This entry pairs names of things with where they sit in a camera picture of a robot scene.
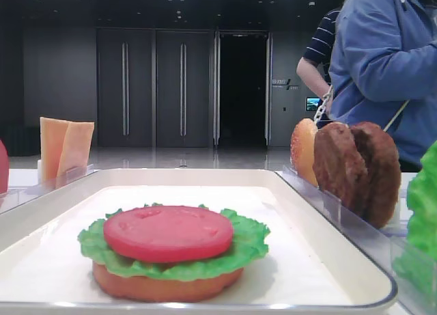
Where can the green lettuce leaf in rack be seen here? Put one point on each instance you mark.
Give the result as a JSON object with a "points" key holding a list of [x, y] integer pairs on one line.
{"points": [[421, 226]]}

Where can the small wall screen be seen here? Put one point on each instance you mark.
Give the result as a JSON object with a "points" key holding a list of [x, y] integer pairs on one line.
{"points": [[312, 104]]}

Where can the green lettuce leaf on bun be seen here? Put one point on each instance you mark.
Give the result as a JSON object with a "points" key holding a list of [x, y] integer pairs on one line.
{"points": [[247, 246]]}

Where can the red tomato slice on burger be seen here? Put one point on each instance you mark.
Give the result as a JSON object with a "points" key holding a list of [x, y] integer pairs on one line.
{"points": [[166, 234]]}

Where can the brown meat patty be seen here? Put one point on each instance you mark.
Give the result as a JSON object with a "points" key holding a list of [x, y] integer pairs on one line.
{"points": [[339, 168], [382, 161]]}

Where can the person in striped shirt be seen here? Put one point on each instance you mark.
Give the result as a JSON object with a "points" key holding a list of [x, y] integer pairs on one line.
{"points": [[314, 65]]}

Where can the clear acrylic left rack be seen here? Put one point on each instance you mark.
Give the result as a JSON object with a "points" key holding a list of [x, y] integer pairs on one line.
{"points": [[25, 185]]}

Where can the white rectangular tray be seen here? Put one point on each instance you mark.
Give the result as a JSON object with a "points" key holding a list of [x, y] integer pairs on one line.
{"points": [[311, 267]]}

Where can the bottom bun slice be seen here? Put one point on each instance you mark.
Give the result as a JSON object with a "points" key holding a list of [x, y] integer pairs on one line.
{"points": [[142, 288]]}

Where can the red tomato slice in rack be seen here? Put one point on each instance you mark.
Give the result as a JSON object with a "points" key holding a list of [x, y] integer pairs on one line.
{"points": [[4, 169]]}

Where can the rear cheese slice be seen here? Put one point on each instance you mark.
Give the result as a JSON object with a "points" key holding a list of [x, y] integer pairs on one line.
{"points": [[52, 134]]}

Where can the person in blue hoodie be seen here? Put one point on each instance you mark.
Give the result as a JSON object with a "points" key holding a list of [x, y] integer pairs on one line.
{"points": [[383, 70]]}

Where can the dark double door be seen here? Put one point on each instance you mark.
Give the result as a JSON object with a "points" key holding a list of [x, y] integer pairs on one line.
{"points": [[154, 88]]}

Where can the sesame top bun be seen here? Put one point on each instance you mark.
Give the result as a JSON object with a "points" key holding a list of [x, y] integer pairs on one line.
{"points": [[302, 149]]}

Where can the clear acrylic rack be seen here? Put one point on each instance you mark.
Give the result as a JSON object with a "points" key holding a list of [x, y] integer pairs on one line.
{"points": [[383, 245], [25, 185]]}

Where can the clear acrylic right rack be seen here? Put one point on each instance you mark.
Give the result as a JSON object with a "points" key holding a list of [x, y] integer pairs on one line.
{"points": [[383, 245]]}

